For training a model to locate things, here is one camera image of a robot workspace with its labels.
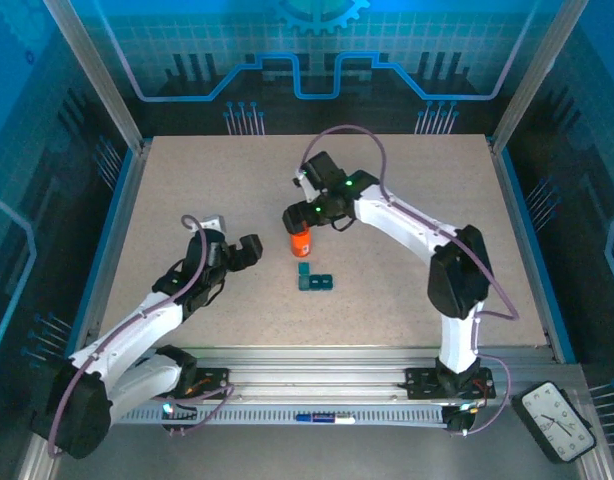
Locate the orange pill bottle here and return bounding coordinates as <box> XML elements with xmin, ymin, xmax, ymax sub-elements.
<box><xmin>289</xmin><ymin>227</ymin><xmax>313</xmax><ymax>259</ymax></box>

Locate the teal building block piece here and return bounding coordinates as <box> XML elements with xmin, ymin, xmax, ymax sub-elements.
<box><xmin>295</xmin><ymin>262</ymin><xmax>336</xmax><ymax>294</ymax></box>

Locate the small black controller box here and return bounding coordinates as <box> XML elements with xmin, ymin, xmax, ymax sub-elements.
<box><xmin>444</xmin><ymin>404</ymin><xmax>482</xmax><ymax>436</ymax></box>
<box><xmin>159</xmin><ymin>394</ymin><xmax>199</xmax><ymax>437</ymax></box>

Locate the blue and white marker pen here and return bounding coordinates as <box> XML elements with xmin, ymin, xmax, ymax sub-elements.
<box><xmin>294</xmin><ymin>412</ymin><xmax>357</xmax><ymax>426</ymax></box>

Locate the black rectangular alarm clock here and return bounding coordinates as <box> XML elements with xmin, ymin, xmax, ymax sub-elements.
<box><xmin>511</xmin><ymin>380</ymin><xmax>598</xmax><ymax>464</ymax></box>

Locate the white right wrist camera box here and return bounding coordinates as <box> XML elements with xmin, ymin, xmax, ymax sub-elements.
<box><xmin>292</xmin><ymin>167</ymin><xmax>318</xmax><ymax>202</ymax></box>

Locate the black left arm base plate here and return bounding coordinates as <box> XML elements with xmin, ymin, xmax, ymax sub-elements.
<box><xmin>186</xmin><ymin>367</ymin><xmax>231</xmax><ymax>401</ymax></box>

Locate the aluminium table side rail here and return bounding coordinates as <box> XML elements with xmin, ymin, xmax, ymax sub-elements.
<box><xmin>79</xmin><ymin>139</ymin><xmax>151</xmax><ymax>351</ymax></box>
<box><xmin>488</xmin><ymin>137</ymin><xmax>579</xmax><ymax>365</ymax></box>

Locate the aluminium extrusion base frame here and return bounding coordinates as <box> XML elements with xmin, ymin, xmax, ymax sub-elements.
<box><xmin>101</xmin><ymin>346</ymin><xmax>586</xmax><ymax>407</ymax></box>

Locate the grey slotted cable duct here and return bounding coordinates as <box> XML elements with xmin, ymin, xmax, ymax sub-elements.
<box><xmin>111</xmin><ymin>403</ymin><xmax>449</xmax><ymax>427</ymax></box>

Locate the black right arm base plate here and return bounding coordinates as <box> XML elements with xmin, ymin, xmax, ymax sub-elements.
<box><xmin>404</xmin><ymin>367</ymin><xmax>497</xmax><ymax>401</ymax></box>

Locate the aluminium frame post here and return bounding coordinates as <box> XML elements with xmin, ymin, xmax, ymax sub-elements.
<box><xmin>41</xmin><ymin>0</ymin><xmax>147</xmax><ymax>153</ymax></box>
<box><xmin>488</xmin><ymin>0</ymin><xmax>592</xmax><ymax>153</ymax></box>

